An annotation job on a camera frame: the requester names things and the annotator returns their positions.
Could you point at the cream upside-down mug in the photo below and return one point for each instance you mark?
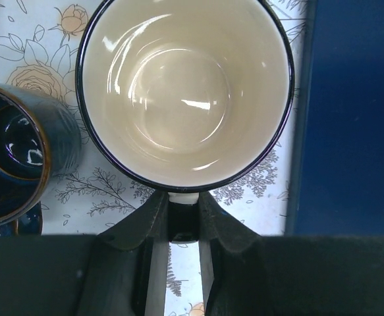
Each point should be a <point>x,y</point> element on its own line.
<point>184,96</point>

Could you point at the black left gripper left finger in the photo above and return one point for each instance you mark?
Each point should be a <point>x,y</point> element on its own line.
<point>121,271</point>

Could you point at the dark blue small mug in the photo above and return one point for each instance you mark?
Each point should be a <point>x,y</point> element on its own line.
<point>40,142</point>

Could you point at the dark blue tray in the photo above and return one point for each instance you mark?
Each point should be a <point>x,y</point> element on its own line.
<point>337,174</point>

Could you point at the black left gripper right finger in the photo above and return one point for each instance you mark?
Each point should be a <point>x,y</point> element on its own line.
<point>244,273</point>

